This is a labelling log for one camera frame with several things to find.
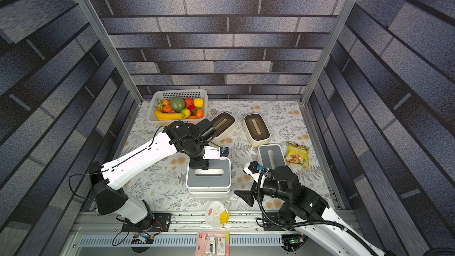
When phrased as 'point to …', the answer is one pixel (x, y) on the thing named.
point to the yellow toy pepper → (198, 102)
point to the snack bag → (297, 154)
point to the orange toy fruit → (199, 113)
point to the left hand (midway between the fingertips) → (207, 160)
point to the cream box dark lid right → (257, 129)
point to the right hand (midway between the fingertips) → (239, 178)
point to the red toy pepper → (189, 103)
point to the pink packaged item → (212, 243)
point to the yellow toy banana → (166, 116)
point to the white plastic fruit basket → (168, 105)
